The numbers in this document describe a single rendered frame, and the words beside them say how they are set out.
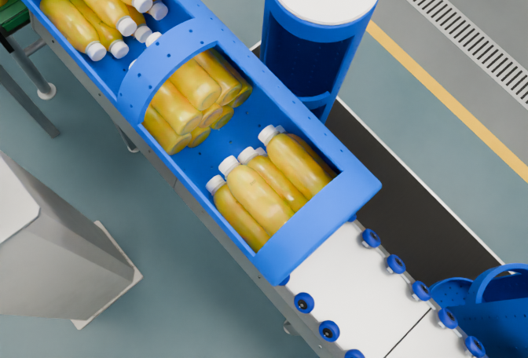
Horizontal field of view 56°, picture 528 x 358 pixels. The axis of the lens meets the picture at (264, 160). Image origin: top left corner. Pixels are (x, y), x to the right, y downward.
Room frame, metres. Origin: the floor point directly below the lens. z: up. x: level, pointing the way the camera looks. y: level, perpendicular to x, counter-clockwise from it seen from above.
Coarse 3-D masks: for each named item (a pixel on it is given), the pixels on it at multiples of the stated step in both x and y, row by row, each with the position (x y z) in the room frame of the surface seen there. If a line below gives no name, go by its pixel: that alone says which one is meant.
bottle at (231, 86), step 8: (200, 56) 0.52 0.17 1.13; (208, 56) 0.52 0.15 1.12; (200, 64) 0.50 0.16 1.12; (208, 64) 0.50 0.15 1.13; (216, 64) 0.50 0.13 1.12; (208, 72) 0.48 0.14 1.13; (216, 72) 0.48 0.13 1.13; (224, 72) 0.49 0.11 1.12; (216, 80) 0.47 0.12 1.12; (224, 80) 0.47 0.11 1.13; (232, 80) 0.47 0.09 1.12; (224, 88) 0.45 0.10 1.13; (232, 88) 0.46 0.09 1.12; (240, 88) 0.48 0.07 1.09; (224, 96) 0.44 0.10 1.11; (232, 96) 0.46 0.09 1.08; (224, 104) 0.44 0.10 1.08
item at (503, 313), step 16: (496, 272) 0.28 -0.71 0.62; (432, 288) 0.26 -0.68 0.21; (448, 288) 0.28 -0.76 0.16; (464, 288) 0.29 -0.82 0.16; (480, 288) 0.23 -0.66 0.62; (496, 288) 0.29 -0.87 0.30; (512, 288) 0.28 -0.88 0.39; (448, 304) 0.23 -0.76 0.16; (464, 304) 0.24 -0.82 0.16; (480, 304) 0.18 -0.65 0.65; (496, 304) 0.18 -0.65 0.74; (512, 304) 0.17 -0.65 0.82; (464, 320) 0.14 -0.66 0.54; (480, 320) 0.14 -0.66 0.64; (496, 320) 0.14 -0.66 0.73; (512, 320) 0.14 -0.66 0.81; (480, 336) 0.10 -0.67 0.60; (496, 336) 0.10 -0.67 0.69; (512, 336) 0.10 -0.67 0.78; (496, 352) 0.07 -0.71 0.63; (512, 352) 0.07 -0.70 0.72
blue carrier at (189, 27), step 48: (192, 0) 0.60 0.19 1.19; (144, 48) 0.61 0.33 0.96; (192, 48) 0.47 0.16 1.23; (240, 48) 0.51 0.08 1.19; (144, 96) 0.38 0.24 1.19; (288, 96) 0.43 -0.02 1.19; (240, 144) 0.40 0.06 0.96; (336, 144) 0.35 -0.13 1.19; (192, 192) 0.23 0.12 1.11; (336, 192) 0.25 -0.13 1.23; (240, 240) 0.16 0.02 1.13; (288, 240) 0.16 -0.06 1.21
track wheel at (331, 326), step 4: (324, 320) 0.05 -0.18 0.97; (328, 320) 0.05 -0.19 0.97; (320, 324) 0.04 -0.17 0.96; (324, 324) 0.04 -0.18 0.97; (328, 324) 0.05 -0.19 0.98; (332, 324) 0.05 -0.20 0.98; (336, 324) 0.05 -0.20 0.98; (320, 328) 0.04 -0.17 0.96; (324, 328) 0.04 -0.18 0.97; (328, 328) 0.04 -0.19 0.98; (332, 328) 0.04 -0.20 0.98; (336, 328) 0.04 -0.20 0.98; (320, 332) 0.03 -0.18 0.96; (324, 332) 0.03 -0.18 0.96; (328, 332) 0.03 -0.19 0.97; (332, 332) 0.03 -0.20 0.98; (336, 332) 0.03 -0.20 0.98; (324, 336) 0.02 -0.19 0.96; (328, 336) 0.02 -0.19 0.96; (332, 336) 0.02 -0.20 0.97; (336, 336) 0.03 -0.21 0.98; (328, 340) 0.02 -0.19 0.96; (332, 340) 0.02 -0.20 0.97
